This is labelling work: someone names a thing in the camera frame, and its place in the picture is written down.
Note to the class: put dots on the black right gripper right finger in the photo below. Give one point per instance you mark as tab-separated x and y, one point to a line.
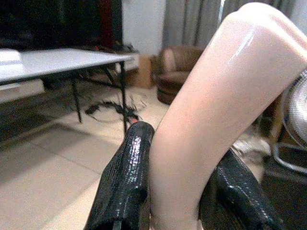
237	196

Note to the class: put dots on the grey curtain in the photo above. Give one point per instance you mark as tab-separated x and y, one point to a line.
192	22

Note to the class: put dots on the cardboard box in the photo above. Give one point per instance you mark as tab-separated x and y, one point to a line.
144	72

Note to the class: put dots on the silver standing fan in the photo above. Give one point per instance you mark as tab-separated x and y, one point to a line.
293	119

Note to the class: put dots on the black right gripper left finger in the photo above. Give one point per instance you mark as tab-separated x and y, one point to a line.
127	172

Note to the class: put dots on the white table with black legs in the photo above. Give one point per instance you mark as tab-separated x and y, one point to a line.
60	64

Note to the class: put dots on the brown leather armchair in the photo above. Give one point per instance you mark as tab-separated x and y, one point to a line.
175	74

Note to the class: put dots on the black television screen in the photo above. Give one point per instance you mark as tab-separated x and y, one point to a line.
60	22

